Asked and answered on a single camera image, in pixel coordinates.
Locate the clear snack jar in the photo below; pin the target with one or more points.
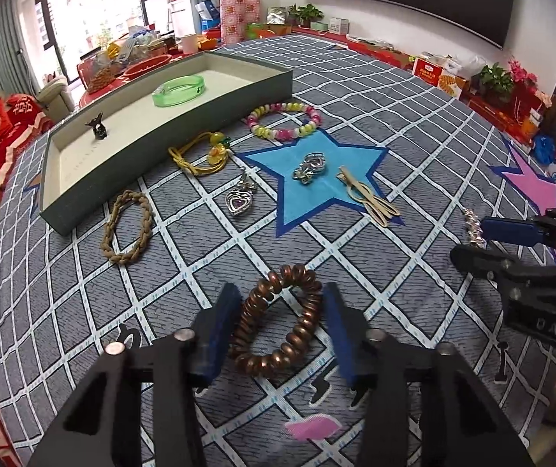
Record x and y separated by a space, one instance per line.
100 78

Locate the gold hair clip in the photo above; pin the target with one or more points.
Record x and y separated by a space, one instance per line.
370 199

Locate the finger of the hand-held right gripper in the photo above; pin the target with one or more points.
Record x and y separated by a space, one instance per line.
477 259
506 231

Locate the leafy potted plant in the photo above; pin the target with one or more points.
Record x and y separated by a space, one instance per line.
492 80

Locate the orange white carton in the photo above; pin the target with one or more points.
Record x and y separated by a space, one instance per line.
433 75

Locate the pink flower bouquet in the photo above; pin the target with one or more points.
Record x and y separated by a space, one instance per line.
521 73

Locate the red covered low cabinet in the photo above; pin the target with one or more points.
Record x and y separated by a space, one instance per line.
385 53

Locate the green potted plant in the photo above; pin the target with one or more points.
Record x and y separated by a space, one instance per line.
305 12

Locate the silver heart pendant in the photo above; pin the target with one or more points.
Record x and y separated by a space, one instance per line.
235 202

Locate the black hair claw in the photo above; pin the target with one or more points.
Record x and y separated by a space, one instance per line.
99 130

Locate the blue plastic bag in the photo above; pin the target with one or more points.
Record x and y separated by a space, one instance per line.
544 150

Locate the beige armchair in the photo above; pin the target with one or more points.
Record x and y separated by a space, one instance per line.
56 95

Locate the green translucent bangle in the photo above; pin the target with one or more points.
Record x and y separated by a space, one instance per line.
161 100

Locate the rhinestone hair clip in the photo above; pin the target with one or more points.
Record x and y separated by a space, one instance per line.
472 228

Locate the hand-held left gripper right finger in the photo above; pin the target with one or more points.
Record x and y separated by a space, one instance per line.
343 335

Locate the grey-green jewelry tray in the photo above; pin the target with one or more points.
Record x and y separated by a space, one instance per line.
127 121

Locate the white mug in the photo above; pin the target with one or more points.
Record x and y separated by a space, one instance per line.
189 44

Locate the blue white paper bag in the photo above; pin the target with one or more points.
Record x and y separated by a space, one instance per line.
207 9

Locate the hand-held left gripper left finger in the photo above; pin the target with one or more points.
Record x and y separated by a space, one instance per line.
219 333

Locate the red patterned gift box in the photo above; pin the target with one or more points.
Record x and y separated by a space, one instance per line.
239 14

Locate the red round table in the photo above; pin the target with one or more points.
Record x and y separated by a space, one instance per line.
88 97

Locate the red plastic basket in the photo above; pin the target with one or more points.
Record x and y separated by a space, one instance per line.
144 64

